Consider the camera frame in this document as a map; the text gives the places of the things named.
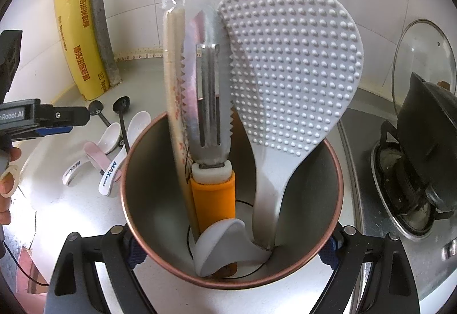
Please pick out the pair of chopsticks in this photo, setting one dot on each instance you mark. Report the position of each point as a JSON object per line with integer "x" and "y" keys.
{"x": 175, "y": 85}

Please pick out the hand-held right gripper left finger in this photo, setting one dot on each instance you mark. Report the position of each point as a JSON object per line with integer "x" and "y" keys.
{"x": 137, "y": 253}

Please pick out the pink metal utensil holder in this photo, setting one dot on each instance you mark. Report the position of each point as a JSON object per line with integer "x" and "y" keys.
{"x": 307, "y": 199}

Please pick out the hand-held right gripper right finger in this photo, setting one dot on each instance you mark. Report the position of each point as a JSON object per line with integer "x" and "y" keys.
{"x": 330, "y": 251}

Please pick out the stove knob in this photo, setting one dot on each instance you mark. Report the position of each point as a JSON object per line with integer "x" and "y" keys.
{"x": 450, "y": 250}

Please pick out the yellow cling wrap roll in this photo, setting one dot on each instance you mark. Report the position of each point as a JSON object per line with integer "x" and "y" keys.
{"x": 75, "y": 32}

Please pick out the small black spoon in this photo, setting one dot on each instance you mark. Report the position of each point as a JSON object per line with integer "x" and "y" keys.
{"x": 121, "y": 104}
{"x": 96, "y": 108}

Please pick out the black cooking pot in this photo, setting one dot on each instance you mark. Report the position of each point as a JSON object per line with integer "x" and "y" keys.
{"x": 432, "y": 142}

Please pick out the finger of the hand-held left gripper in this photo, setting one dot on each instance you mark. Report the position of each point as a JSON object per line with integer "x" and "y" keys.
{"x": 46, "y": 132}
{"x": 68, "y": 115}

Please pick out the white plastic rice paddle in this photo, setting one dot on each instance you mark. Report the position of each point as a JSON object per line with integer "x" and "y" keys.
{"x": 292, "y": 67}

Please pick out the glass pot lid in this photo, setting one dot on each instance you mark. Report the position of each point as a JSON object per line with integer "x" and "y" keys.
{"x": 421, "y": 49}

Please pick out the plain white ceramic spoon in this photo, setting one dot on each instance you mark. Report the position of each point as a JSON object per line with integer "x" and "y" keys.
{"x": 221, "y": 242}

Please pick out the grey vertical pipe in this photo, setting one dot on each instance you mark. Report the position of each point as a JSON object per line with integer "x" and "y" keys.
{"x": 103, "y": 32}

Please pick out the steel gas stove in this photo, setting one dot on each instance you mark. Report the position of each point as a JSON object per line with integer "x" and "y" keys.
{"x": 357, "y": 174}

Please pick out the black burner grate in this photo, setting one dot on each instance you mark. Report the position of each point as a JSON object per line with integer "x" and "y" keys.
{"x": 400, "y": 185}

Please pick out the person's left hand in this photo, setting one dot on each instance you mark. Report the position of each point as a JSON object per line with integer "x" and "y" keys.
{"x": 4, "y": 190}

